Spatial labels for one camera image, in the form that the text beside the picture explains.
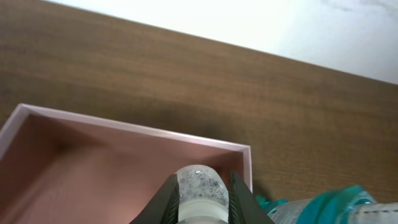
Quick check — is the pink open cardboard box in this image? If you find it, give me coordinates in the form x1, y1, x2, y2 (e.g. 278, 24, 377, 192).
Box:
1, 104, 252, 223

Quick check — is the dark blue clear-cap bottle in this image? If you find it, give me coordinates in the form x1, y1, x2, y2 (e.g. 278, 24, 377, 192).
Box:
176, 165, 229, 223

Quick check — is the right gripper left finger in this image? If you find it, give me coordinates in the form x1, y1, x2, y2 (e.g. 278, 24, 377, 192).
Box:
129, 174, 180, 224

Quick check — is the teal mouthwash bottle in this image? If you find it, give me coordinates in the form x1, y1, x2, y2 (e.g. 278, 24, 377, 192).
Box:
256, 185, 397, 224

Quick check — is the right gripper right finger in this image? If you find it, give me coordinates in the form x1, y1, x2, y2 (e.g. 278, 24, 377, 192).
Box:
228, 172, 274, 224

